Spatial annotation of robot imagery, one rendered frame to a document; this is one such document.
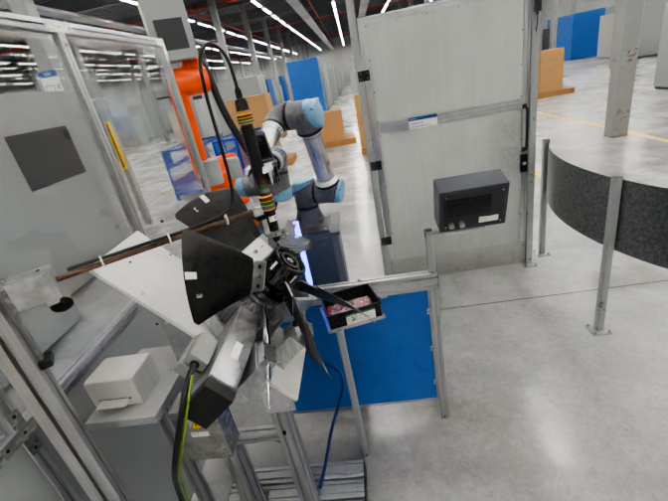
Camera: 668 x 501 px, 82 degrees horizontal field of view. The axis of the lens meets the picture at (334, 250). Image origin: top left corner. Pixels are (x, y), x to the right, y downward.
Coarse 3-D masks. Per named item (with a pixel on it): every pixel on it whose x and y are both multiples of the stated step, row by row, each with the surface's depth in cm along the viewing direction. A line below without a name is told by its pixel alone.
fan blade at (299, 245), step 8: (272, 240) 144; (280, 240) 144; (288, 240) 144; (296, 240) 144; (304, 240) 146; (312, 240) 149; (272, 248) 137; (288, 248) 135; (296, 248) 135; (304, 248) 135; (312, 248) 138
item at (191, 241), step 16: (192, 240) 92; (208, 240) 95; (192, 256) 90; (208, 256) 94; (224, 256) 98; (240, 256) 103; (208, 272) 93; (224, 272) 97; (240, 272) 102; (192, 288) 88; (208, 288) 93; (224, 288) 97; (240, 288) 103; (192, 304) 88; (208, 304) 92; (224, 304) 98
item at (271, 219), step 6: (240, 90) 105; (240, 96) 106; (240, 102) 105; (246, 102) 106; (240, 108) 106; (246, 108) 106; (270, 216) 119; (270, 222) 120; (276, 222) 121; (270, 228) 121; (276, 228) 121; (276, 240) 123
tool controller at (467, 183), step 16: (464, 176) 151; (480, 176) 149; (496, 176) 147; (448, 192) 145; (464, 192) 145; (480, 192) 145; (496, 192) 145; (448, 208) 149; (464, 208) 149; (480, 208) 149; (496, 208) 149; (448, 224) 154; (464, 224) 152; (480, 224) 154
